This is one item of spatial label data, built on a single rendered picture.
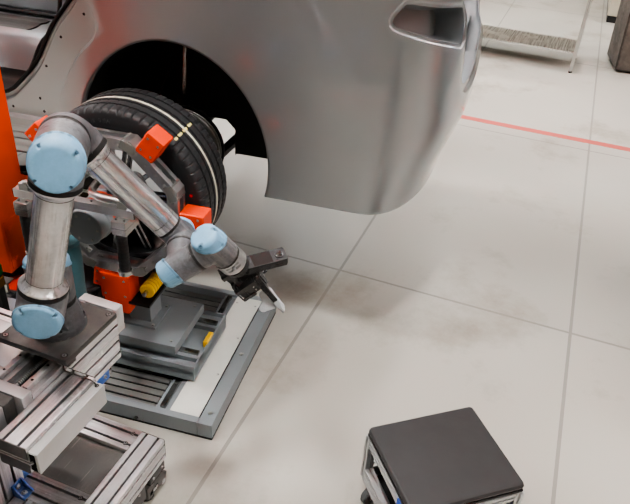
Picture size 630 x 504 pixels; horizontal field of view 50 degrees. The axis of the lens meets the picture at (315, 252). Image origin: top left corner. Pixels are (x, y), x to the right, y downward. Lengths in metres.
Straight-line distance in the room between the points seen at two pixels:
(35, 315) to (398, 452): 1.20
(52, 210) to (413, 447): 1.36
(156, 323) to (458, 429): 1.29
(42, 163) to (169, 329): 1.47
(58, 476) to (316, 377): 1.13
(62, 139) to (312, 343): 1.90
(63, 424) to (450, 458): 1.19
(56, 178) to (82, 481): 1.18
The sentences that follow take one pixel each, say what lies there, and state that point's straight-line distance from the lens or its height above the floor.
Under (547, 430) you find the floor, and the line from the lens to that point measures 2.98.
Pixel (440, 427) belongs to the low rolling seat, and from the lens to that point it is 2.37.
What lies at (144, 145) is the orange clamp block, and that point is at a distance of 2.24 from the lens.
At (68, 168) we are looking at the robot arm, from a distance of 1.49.
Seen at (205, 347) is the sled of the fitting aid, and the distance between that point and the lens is 2.83.
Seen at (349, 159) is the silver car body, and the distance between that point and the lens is 2.52.
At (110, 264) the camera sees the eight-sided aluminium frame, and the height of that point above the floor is 0.61.
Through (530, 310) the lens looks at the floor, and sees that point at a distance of 3.59.
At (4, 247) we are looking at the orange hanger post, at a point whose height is 0.64.
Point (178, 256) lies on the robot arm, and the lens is 1.65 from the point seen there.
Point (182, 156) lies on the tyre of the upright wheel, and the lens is 2.31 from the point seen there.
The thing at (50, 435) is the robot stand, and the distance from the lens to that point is 1.82.
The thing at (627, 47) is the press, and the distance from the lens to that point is 7.76.
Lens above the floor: 2.04
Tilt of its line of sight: 33 degrees down
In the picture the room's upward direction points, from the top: 4 degrees clockwise
